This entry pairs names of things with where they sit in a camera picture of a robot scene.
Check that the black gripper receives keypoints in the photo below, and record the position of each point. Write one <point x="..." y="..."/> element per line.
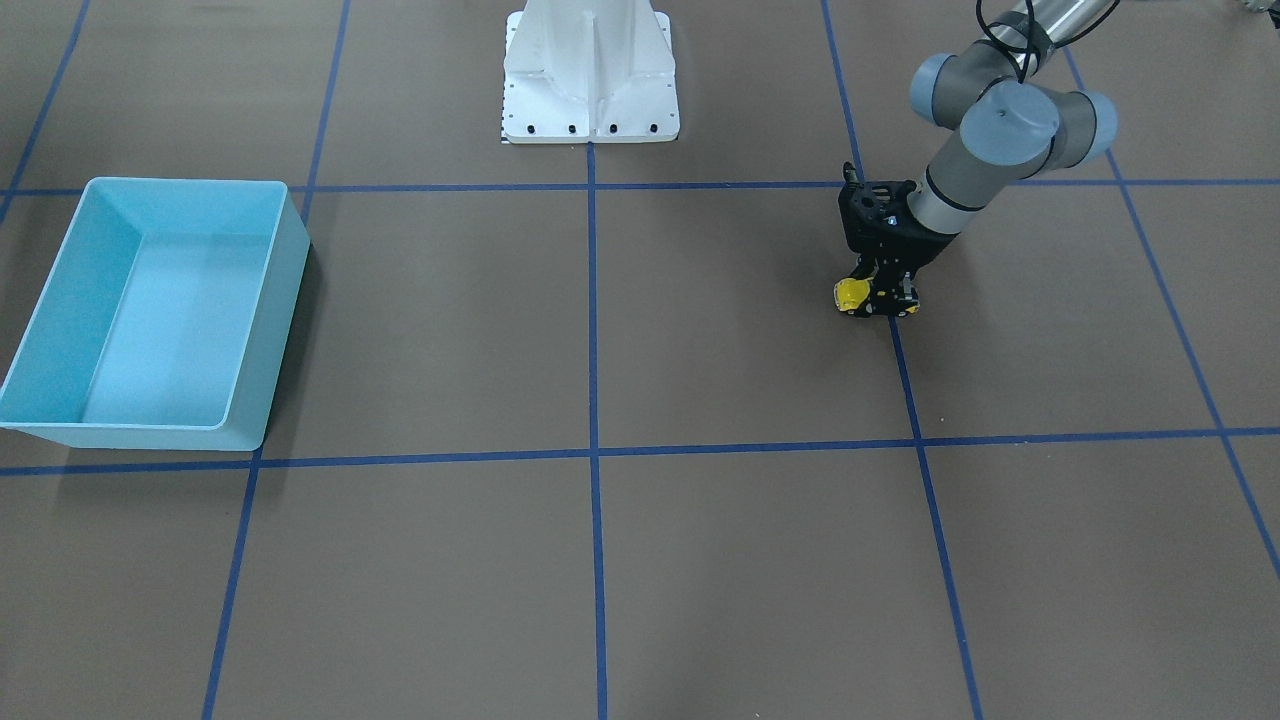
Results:
<point x="921" y="250"/>

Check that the yellow beetle toy car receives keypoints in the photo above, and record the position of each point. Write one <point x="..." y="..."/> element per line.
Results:
<point x="864" y="298"/>

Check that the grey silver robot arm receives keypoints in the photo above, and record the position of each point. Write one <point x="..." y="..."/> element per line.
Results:
<point x="1003" y="128"/>

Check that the light blue plastic bin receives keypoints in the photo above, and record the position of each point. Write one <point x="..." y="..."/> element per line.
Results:
<point x="164" y="318"/>

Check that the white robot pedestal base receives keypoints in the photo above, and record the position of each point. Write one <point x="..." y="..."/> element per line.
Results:
<point x="589" y="72"/>

